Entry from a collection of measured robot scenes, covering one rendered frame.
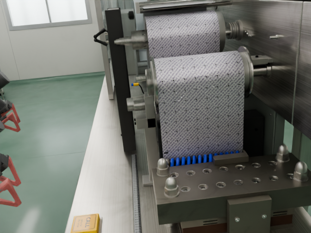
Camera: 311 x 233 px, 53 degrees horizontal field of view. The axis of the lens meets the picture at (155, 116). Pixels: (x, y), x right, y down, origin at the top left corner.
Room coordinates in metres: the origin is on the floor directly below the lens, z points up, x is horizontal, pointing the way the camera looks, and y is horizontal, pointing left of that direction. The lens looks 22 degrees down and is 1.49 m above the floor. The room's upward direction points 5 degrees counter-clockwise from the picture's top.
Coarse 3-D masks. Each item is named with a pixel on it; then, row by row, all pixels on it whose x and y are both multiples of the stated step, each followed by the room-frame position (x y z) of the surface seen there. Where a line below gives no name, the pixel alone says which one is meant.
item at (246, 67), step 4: (240, 52) 0.87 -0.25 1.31; (244, 56) 0.85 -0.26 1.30; (244, 60) 0.83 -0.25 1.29; (244, 64) 0.82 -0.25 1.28; (248, 64) 0.83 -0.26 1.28; (152, 68) 0.82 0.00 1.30; (244, 68) 0.82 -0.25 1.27; (248, 68) 0.82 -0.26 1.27; (152, 72) 0.82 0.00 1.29; (244, 72) 0.82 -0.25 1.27; (248, 72) 0.82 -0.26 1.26; (244, 76) 0.81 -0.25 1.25; (248, 76) 0.81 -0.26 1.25; (244, 80) 0.81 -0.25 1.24; (248, 80) 0.81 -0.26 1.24; (244, 84) 0.82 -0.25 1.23; (248, 84) 0.82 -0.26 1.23; (244, 88) 0.82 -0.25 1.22
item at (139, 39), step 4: (132, 32) 1.09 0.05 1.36; (136, 32) 1.09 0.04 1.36; (140, 32) 1.09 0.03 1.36; (144, 32) 1.09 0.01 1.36; (132, 36) 1.08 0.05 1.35; (136, 36) 1.08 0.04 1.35; (140, 36) 1.08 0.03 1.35; (144, 36) 1.08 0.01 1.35; (132, 40) 1.07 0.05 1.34; (136, 40) 1.07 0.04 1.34; (140, 40) 1.07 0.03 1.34; (144, 40) 1.08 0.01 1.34; (132, 44) 1.08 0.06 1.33; (136, 44) 1.08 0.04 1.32; (140, 44) 1.08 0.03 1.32; (144, 44) 1.08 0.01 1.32; (148, 44) 1.08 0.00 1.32; (136, 48) 1.09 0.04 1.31; (140, 48) 1.09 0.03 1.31; (144, 48) 1.09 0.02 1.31; (148, 48) 1.10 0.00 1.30
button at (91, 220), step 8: (80, 216) 0.71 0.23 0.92; (88, 216) 0.71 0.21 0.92; (96, 216) 0.71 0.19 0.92; (72, 224) 0.68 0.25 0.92; (80, 224) 0.68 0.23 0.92; (88, 224) 0.68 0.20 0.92; (96, 224) 0.67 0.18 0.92; (72, 232) 0.65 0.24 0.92; (80, 232) 0.65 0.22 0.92; (88, 232) 0.65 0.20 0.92; (96, 232) 0.65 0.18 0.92
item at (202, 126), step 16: (240, 96) 0.81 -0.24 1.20; (160, 112) 0.80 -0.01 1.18; (176, 112) 0.80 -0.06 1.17; (192, 112) 0.80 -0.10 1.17; (208, 112) 0.80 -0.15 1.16; (224, 112) 0.81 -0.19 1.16; (240, 112) 0.81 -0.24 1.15; (176, 128) 0.80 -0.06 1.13; (192, 128) 0.80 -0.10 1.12; (208, 128) 0.80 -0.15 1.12; (224, 128) 0.81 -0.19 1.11; (240, 128) 0.81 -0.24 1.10; (176, 144) 0.80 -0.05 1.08; (192, 144) 0.80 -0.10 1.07; (208, 144) 0.80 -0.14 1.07; (224, 144) 0.80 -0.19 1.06; (240, 144) 0.81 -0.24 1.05
